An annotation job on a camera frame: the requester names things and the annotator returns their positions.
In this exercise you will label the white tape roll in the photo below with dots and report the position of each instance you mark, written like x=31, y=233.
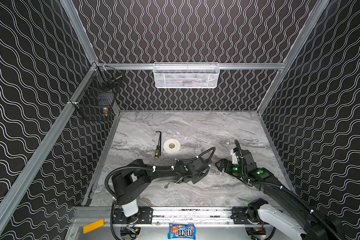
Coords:
x=171, y=146

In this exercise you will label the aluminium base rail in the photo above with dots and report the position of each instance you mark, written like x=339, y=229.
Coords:
x=162, y=216

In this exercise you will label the blue candy bag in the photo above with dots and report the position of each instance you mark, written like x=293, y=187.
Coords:
x=182, y=231

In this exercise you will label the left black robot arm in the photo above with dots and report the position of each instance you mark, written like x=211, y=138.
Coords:
x=125, y=184

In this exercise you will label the brass object in black basket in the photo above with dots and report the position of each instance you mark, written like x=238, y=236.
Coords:
x=105, y=112

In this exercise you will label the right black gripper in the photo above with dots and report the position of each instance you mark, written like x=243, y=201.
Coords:
x=228, y=166

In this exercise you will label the black wire wall basket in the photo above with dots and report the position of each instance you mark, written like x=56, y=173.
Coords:
x=100, y=92

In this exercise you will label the white mesh wall basket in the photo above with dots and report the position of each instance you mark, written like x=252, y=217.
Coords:
x=182, y=75

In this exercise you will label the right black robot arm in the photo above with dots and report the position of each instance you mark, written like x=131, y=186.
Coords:
x=300, y=222

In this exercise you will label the black hex key tool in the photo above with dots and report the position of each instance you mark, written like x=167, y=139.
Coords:
x=159, y=146

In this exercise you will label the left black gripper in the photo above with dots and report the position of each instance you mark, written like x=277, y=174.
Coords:
x=201, y=167

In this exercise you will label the yellow block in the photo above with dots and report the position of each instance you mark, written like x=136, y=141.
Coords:
x=93, y=226

